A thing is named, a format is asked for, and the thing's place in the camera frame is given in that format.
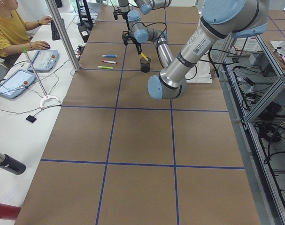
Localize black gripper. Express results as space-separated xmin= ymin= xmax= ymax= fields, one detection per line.
xmin=113 ymin=6 xmax=130 ymax=21
xmin=122 ymin=30 xmax=142 ymax=55

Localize yellow highlighter pen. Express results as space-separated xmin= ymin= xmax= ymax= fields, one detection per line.
xmin=141 ymin=53 xmax=149 ymax=61

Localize blue highlighter pen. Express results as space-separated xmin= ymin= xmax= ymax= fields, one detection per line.
xmin=102 ymin=54 xmax=117 ymax=58

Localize red capped white marker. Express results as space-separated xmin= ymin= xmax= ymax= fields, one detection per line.
xmin=101 ymin=60 xmax=117 ymax=64

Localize green highlighter pen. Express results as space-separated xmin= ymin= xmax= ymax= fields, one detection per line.
xmin=97 ymin=66 xmax=114 ymax=70

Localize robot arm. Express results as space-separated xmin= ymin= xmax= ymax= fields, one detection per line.
xmin=118 ymin=0 xmax=270 ymax=99
xmin=113 ymin=0 xmax=171 ymax=20

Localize black mesh pen cup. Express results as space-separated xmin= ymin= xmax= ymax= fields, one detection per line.
xmin=140 ymin=57 xmax=151 ymax=73

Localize black keyboard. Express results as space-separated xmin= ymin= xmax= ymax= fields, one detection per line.
xmin=51 ymin=21 xmax=61 ymax=41

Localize far blue teach pendant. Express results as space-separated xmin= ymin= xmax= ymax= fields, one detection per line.
xmin=31 ymin=49 xmax=59 ymax=72

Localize blue teach pendant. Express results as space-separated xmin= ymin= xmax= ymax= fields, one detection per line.
xmin=0 ymin=69 xmax=36 ymax=99
xmin=31 ymin=49 xmax=59 ymax=72

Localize green tipped reach stick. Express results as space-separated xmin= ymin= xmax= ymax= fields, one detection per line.
xmin=22 ymin=47 xmax=62 ymax=109

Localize person in yellow shirt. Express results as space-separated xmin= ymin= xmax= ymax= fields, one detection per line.
xmin=0 ymin=0 xmax=53 ymax=64

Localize brown table cover mat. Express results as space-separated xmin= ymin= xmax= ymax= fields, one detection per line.
xmin=16 ymin=7 xmax=260 ymax=225

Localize near blue teach pendant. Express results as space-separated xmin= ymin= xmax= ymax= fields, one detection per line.
xmin=0 ymin=69 xmax=36 ymax=99

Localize small black square pad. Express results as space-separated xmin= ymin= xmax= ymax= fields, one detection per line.
xmin=25 ymin=115 xmax=37 ymax=123

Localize black steel water bottle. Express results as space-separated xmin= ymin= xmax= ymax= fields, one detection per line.
xmin=0 ymin=152 xmax=26 ymax=175

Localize red object at edge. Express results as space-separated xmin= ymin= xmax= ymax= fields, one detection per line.
xmin=0 ymin=203 xmax=21 ymax=220

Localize aluminium frame post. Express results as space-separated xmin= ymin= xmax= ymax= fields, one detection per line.
xmin=45 ymin=0 xmax=80 ymax=72

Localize aluminium frame rack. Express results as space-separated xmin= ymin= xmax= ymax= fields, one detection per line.
xmin=217 ymin=9 xmax=285 ymax=225

